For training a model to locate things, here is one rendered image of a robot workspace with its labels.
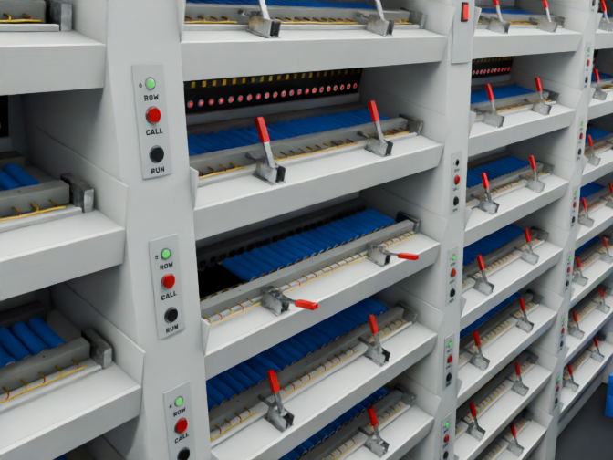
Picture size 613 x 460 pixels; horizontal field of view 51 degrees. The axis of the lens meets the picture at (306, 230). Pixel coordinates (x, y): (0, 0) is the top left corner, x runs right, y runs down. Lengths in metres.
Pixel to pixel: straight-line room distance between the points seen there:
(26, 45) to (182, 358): 0.40
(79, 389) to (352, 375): 0.54
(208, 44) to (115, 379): 0.41
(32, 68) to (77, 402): 0.36
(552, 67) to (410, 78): 0.70
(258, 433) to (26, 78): 0.62
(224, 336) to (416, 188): 0.57
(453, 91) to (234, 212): 0.57
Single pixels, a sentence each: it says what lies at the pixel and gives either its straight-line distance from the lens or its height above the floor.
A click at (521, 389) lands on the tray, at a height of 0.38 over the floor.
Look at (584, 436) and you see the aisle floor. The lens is 2.52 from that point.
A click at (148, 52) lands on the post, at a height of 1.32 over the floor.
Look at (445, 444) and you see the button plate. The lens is 1.55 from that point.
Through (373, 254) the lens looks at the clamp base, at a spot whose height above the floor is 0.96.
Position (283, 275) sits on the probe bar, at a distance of 1.01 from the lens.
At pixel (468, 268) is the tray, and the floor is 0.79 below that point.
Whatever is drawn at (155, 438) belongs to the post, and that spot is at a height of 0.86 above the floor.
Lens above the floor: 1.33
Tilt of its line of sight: 16 degrees down
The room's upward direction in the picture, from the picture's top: 1 degrees counter-clockwise
